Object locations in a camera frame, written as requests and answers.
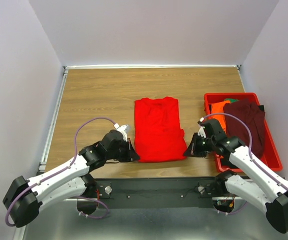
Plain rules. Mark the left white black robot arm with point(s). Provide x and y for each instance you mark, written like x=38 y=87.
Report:
x=25 y=198

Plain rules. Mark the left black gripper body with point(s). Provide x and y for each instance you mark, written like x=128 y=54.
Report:
x=121 y=153

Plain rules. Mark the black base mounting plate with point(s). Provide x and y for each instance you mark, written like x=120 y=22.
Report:
x=156 y=193

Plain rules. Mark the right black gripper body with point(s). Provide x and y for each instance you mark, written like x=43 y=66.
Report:
x=204 y=144

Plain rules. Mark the red t shirt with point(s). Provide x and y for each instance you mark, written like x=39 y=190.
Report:
x=158 y=134

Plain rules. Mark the aluminium frame rail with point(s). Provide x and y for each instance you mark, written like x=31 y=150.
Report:
x=33 y=130

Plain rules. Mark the orange t shirt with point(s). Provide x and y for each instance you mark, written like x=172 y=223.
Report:
x=217 y=108

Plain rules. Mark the maroon t shirt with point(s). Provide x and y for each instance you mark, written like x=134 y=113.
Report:
x=246 y=120

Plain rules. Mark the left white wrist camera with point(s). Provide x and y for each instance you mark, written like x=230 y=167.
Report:
x=123 y=129

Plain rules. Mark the green t shirt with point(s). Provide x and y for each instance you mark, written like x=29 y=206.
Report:
x=231 y=100

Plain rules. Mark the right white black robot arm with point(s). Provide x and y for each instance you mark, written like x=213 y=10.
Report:
x=267 y=191

